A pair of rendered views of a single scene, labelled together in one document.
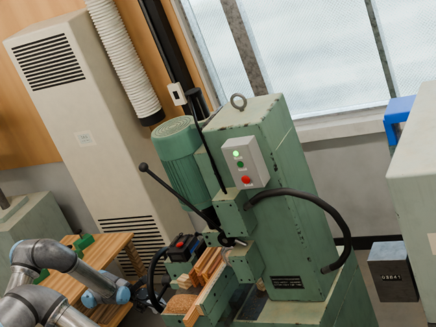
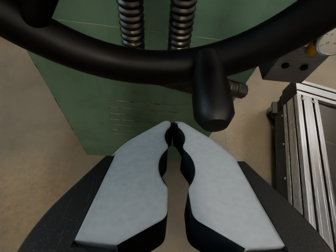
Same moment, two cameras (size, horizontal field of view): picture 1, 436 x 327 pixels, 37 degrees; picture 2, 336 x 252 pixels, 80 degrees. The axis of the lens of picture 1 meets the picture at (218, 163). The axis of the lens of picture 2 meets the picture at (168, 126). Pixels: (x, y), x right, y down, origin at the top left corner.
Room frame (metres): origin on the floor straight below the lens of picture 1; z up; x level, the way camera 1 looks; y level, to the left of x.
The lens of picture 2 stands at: (2.45, 0.48, 0.80)
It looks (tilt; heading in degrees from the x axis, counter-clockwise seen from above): 59 degrees down; 222
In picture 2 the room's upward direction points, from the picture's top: 15 degrees clockwise
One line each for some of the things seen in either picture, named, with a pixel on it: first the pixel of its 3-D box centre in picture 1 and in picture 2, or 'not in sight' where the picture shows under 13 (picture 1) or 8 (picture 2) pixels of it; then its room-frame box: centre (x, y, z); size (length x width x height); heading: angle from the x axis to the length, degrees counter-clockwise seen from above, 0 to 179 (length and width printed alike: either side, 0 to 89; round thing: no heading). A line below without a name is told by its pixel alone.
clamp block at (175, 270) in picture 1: (189, 260); not in sight; (2.30, 0.26, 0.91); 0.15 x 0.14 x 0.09; 145
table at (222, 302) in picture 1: (210, 268); not in sight; (2.25, 0.19, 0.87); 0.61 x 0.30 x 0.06; 145
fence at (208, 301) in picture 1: (237, 256); not in sight; (2.17, 0.07, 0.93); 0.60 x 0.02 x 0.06; 145
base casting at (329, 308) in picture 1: (270, 290); not in sight; (2.12, 0.00, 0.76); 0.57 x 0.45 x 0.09; 55
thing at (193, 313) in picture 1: (218, 274); not in sight; (2.11, 0.16, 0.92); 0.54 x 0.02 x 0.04; 145
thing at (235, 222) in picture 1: (234, 212); not in sight; (1.94, 0.01, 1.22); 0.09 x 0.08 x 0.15; 55
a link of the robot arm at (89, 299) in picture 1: (96, 294); not in sight; (2.48, 0.70, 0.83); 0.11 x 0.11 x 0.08; 54
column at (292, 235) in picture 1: (276, 201); not in sight; (2.02, -0.14, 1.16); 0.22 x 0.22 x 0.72; 55
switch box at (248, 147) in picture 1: (246, 163); not in sight; (1.89, -0.08, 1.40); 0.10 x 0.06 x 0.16; 55
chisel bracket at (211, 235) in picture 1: (223, 235); not in sight; (2.18, 0.08, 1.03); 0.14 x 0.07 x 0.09; 55
